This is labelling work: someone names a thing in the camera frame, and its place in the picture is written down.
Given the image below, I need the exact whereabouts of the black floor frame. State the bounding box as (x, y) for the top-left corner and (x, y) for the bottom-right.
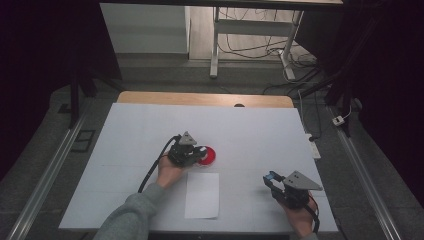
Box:
(70, 129), (97, 154)

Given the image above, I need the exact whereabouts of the person's left hand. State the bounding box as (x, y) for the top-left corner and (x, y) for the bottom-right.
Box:
(156, 154), (186, 191)

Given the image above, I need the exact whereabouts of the white power strip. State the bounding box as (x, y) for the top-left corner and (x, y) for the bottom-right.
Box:
(304, 133), (322, 160)

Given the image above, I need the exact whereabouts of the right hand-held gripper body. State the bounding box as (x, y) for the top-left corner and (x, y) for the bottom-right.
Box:
(271, 170), (324, 211)

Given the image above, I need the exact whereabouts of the black metal stand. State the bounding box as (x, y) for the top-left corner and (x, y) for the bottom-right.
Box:
(295, 64), (355, 138)
(67, 64), (125, 130)

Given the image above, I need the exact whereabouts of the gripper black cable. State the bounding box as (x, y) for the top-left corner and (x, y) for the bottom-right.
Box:
(137, 134), (182, 194)
(305, 193), (321, 234)

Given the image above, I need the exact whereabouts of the person's right hand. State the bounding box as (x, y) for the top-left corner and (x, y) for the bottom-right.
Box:
(280, 190), (318, 239)

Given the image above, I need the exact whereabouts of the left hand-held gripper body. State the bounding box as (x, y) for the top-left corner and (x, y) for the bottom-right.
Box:
(167, 130), (203, 168)

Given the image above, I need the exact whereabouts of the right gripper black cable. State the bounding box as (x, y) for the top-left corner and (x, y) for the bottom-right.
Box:
(305, 193), (321, 234)

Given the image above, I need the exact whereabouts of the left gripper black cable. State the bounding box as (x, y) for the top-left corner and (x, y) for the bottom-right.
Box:
(137, 134), (182, 194)

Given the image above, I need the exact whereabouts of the tangle of floor cables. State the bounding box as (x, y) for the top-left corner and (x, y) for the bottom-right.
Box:
(217, 7), (324, 142)

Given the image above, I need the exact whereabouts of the wooden table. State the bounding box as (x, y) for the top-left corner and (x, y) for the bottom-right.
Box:
(116, 90), (295, 109)

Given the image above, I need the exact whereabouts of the white desk frame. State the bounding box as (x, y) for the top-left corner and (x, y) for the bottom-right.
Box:
(209, 6), (305, 81)

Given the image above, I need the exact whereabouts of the aluminium floor rail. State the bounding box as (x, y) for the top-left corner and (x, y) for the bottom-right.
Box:
(327, 105), (405, 240)
(5, 109), (88, 240)

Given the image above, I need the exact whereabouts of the white paper sheet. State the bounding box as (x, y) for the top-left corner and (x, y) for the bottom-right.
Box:
(184, 171), (221, 220)

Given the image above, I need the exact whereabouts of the large white table cover board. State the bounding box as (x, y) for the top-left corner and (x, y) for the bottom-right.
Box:
(58, 102), (339, 234)

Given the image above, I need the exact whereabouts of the white cabinet panel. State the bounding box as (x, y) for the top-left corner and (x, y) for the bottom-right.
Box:
(99, 3), (191, 55)

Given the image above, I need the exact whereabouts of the round red ink pad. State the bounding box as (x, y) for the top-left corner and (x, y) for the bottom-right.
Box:
(197, 145), (217, 167)

